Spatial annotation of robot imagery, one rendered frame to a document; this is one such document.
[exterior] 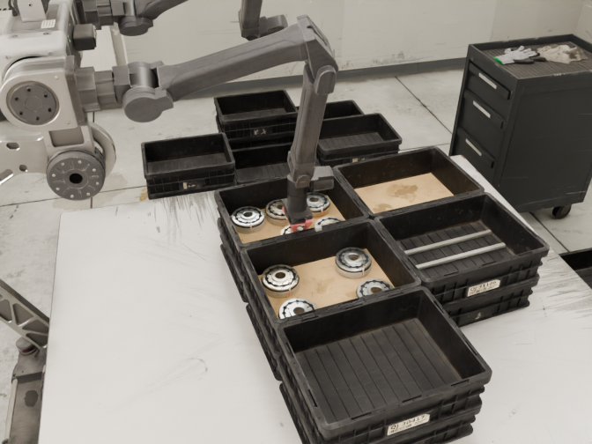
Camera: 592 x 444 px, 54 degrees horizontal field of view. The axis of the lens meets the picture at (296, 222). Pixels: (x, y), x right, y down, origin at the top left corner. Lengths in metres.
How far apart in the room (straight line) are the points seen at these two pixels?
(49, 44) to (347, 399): 0.98
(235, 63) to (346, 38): 3.56
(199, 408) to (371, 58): 3.77
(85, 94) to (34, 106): 0.10
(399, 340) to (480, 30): 4.01
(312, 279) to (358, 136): 1.51
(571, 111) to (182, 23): 2.67
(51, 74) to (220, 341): 0.84
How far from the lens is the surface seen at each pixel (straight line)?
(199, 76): 1.22
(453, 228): 1.88
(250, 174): 2.91
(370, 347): 1.48
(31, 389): 2.32
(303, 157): 1.49
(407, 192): 2.01
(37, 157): 1.70
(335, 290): 1.61
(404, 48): 4.97
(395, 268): 1.60
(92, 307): 1.84
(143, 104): 1.22
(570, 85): 2.99
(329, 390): 1.39
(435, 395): 1.29
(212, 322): 1.71
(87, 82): 1.22
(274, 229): 1.81
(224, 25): 4.47
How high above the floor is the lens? 1.94
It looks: 37 degrees down
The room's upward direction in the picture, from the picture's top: straight up
